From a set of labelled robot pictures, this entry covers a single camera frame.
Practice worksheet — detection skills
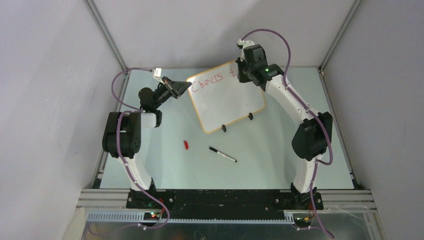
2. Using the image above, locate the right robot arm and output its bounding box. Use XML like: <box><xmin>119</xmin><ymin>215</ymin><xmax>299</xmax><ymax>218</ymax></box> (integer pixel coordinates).
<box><xmin>236</xmin><ymin>40</ymin><xmax>333</xmax><ymax>209</ymax></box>

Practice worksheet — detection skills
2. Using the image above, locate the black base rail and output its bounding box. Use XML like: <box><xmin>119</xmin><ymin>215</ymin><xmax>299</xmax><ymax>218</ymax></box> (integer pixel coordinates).
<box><xmin>126</xmin><ymin>189</ymin><xmax>324</xmax><ymax>221</ymax></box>

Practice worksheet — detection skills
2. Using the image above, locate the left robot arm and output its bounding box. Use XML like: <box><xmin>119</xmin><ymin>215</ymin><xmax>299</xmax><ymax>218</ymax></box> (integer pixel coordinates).
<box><xmin>102</xmin><ymin>76</ymin><xmax>192</xmax><ymax>208</ymax></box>

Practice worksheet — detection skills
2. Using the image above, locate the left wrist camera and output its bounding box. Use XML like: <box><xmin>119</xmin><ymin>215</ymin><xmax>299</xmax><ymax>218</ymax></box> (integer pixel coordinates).
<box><xmin>152</xmin><ymin>67</ymin><xmax>162</xmax><ymax>80</ymax></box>

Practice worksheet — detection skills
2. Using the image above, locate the aluminium frame front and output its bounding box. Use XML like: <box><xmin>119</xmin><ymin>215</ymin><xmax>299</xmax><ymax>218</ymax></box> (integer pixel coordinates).
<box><xmin>77</xmin><ymin>189</ymin><xmax>377</xmax><ymax>224</ymax></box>

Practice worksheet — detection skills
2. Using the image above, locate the black capped marker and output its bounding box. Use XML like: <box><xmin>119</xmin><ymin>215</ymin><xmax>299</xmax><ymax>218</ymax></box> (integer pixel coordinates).
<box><xmin>209</xmin><ymin>146</ymin><xmax>238</xmax><ymax>163</ymax></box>

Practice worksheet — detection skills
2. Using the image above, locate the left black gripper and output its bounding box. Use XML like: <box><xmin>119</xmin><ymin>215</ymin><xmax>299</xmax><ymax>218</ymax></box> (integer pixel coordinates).
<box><xmin>153</xmin><ymin>76</ymin><xmax>192</xmax><ymax>110</ymax></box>

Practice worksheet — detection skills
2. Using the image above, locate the yellow-framed whiteboard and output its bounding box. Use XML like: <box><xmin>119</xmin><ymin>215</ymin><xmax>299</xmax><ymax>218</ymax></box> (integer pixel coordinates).
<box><xmin>186</xmin><ymin>60</ymin><xmax>266</xmax><ymax>134</ymax></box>

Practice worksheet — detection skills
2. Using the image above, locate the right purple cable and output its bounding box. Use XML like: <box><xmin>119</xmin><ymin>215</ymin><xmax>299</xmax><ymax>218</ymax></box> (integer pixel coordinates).
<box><xmin>240</xmin><ymin>28</ymin><xmax>335</xmax><ymax>239</ymax></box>

